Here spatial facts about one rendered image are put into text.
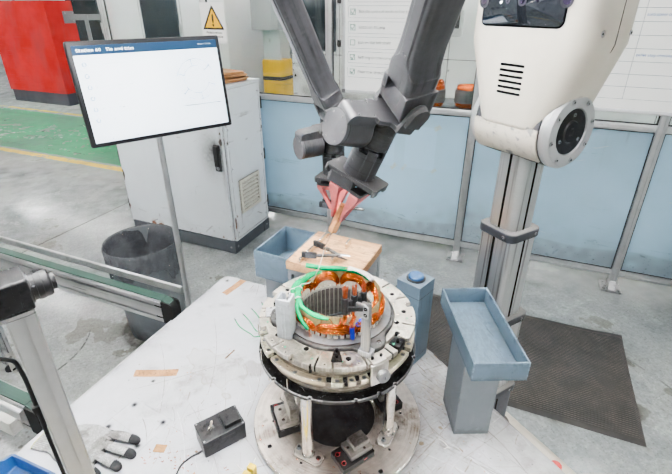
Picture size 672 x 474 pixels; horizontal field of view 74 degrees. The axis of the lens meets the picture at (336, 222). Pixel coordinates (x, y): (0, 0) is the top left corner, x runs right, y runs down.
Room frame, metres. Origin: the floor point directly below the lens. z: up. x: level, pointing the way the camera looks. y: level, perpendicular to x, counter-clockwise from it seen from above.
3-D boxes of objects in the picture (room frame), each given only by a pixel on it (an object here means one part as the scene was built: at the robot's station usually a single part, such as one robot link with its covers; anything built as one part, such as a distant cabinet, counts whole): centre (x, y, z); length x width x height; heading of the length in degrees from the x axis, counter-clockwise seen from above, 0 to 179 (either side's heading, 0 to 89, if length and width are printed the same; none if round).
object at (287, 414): (0.71, 0.11, 0.85); 0.06 x 0.04 x 0.05; 21
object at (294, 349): (0.74, 0.00, 1.09); 0.32 x 0.32 x 0.01
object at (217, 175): (3.27, 1.09, 0.60); 1.02 x 0.55 x 1.20; 67
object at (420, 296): (0.96, -0.21, 0.91); 0.07 x 0.07 x 0.25; 47
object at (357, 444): (0.64, -0.04, 0.83); 0.05 x 0.04 x 0.02; 123
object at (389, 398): (0.68, -0.12, 0.91); 0.02 x 0.02 x 0.21
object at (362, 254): (1.04, 0.00, 1.05); 0.20 x 0.19 x 0.02; 65
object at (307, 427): (0.63, 0.06, 0.91); 0.02 x 0.02 x 0.21
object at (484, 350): (0.75, -0.31, 0.92); 0.25 x 0.11 x 0.28; 1
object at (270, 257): (1.11, 0.14, 0.92); 0.17 x 0.11 x 0.28; 155
